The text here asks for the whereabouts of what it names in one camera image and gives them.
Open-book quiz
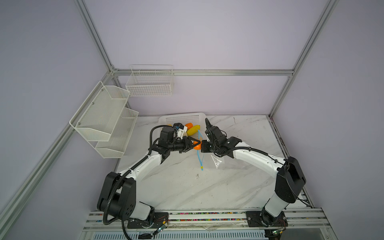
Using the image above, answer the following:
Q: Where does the orange piece front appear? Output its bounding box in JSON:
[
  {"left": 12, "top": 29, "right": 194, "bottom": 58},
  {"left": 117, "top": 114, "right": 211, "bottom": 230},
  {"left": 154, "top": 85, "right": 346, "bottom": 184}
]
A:
[{"left": 194, "top": 144, "right": 202, "bottom": 150}]

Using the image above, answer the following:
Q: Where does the clear zip top bag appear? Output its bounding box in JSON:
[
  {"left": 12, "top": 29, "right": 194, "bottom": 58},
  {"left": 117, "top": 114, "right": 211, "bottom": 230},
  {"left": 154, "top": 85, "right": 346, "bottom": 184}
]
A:
[{"left": 196, "top": 128, "right": 224, "bottom": 171}]

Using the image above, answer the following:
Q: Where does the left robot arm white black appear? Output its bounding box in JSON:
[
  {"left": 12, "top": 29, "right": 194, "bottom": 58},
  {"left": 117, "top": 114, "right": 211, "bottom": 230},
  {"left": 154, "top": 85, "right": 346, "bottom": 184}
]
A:
[{"left": 97, "top": 125, "right": 202, "bottom": 227}]

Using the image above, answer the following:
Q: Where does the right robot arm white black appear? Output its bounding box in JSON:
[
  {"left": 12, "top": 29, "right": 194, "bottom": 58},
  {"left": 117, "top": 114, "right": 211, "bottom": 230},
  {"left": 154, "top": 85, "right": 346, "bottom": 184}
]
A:
[{"left": 202, "top": 118, "right": 307, "bottom": 222}]

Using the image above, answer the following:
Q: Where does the black round food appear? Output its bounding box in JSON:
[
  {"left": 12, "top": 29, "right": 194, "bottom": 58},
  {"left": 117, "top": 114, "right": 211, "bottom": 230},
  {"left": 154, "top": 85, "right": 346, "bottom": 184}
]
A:
[{"left": 173, "top": 123, "right": 184, "bottom": 130}]

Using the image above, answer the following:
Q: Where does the small orange tangerine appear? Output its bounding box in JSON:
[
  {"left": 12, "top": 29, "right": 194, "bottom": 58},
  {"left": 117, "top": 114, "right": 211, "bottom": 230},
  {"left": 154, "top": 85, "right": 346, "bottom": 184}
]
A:
[{"left": 185, "top": 123, "right": 194, "bottom": 130}]

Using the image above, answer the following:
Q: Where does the white plastic perforated basket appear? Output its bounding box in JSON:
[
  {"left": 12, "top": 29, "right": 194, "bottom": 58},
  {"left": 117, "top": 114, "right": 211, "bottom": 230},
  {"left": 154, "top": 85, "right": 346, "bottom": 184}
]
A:
[{"left": 158, "top": 113, "right": 207, "bottom": 140}]

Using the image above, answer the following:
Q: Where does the lower white mesh shelf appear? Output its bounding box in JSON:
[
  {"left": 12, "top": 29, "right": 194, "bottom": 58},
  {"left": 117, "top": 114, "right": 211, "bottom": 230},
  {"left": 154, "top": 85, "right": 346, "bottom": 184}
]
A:
[{"left": 96, "top": 108, "right": 139, "bottom": 159}]

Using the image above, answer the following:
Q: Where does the white mesh shelf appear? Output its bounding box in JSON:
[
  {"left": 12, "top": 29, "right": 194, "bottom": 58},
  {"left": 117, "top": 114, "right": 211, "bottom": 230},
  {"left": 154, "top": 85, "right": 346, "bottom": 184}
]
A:
[
  {"left": 69, "top": 82, "right": 130, "bottom": 142},
  {"left": 96, "top": 108, "right": 139, "bottom": 159}
]

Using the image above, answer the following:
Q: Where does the upper white mesh shelf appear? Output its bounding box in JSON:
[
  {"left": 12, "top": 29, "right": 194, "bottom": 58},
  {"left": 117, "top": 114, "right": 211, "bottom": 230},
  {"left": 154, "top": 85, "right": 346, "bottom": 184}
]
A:
[{"left": 69, "top": 82, "right": 130, "bottom": 142}]

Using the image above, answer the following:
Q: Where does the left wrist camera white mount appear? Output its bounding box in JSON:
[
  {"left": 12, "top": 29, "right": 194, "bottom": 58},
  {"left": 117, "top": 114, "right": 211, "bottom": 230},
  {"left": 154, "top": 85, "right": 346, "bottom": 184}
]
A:
[{"left": 177, "top": 126, "right": 188, "bottom": 139}]

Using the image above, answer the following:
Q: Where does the white wire wall basket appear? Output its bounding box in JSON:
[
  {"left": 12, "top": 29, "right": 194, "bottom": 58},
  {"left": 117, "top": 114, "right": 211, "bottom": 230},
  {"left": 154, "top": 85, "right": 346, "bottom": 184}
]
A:
[{"left": 126, "top": 65, "right": 174, "bottom": 97}]

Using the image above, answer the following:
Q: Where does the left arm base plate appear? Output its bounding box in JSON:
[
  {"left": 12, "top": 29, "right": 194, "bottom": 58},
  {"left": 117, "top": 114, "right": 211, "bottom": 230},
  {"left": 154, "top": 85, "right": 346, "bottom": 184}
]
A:
[{"left": 125, "top": 212, "right": 169, "bottom": 229}]

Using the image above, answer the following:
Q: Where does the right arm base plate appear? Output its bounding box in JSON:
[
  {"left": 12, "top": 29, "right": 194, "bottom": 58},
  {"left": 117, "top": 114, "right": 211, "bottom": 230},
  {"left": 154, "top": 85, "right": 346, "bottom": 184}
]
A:
[{"left": 246, "top": 210, "right": 288, "bottom": 228}]

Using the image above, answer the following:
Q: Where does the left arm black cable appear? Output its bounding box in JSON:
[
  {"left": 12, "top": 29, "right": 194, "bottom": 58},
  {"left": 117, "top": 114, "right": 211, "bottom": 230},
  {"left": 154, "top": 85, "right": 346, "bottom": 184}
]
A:
[{"left": 102, "top": 124, "right": 175, "bottom": 240}]

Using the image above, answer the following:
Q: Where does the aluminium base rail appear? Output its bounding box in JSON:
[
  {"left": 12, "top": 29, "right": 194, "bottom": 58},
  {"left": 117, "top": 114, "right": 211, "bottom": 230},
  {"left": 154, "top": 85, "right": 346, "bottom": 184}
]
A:
[{"left": 80, "top": 208, "right": 337, "bottom": 240}]

